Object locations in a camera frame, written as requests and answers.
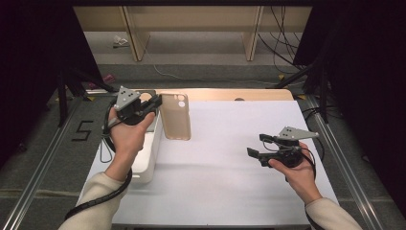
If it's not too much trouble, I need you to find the black floor cable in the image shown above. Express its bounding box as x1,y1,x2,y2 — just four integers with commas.
301,104,327,161

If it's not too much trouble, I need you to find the pink object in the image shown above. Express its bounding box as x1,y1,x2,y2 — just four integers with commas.
87,74,116,90

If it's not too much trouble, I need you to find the light wooden shelf unit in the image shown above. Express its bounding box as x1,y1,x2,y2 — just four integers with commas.
73,5,312,62

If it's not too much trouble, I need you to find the left hand-held gripper cable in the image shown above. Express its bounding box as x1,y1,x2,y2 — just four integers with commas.
65,102,133,221

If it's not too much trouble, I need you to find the metal floor rail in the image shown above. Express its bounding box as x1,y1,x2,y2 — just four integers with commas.
1,95,84,230
304,95,384,230

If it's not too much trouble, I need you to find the person's left hand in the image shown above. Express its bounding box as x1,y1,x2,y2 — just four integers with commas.
108,109,156,164

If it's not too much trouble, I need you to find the hand-held gripper cable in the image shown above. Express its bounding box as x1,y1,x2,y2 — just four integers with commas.
262,140,318,180
65,102,133,221

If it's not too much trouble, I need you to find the bundle of black cables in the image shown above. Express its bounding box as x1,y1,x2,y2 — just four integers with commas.
257,6,307,70

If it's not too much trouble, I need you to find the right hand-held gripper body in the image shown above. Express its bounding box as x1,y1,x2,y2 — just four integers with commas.
261,126,320,169

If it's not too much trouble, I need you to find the dark curtain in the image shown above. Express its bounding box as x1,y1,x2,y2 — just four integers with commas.
293,0,406,219
0,0,103,167

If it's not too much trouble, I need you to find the grey phone case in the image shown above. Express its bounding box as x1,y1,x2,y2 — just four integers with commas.
139,89,160,132

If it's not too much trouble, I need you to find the right hand-held gripper cable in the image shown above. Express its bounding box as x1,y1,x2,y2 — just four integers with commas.
262,140,318,180

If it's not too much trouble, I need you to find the beige phone case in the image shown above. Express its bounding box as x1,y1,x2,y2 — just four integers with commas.
158,92,192,141

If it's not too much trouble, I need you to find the white table sheet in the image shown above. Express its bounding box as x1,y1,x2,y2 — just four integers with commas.
78,100,339,226

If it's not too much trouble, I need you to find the white storage box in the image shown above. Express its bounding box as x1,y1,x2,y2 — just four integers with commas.
130,104,164,184

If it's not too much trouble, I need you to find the person's right hand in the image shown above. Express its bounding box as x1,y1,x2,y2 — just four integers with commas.
267,142,324,205

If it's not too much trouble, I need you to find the black metal stand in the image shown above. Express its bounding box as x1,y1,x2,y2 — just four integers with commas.
266,61,329,124
56,68,124,127

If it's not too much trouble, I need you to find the crumpled white paper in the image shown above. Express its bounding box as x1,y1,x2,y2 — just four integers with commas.
112,34,129,49

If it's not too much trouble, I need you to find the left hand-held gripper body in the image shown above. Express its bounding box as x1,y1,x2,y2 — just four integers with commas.
113,85,147,127

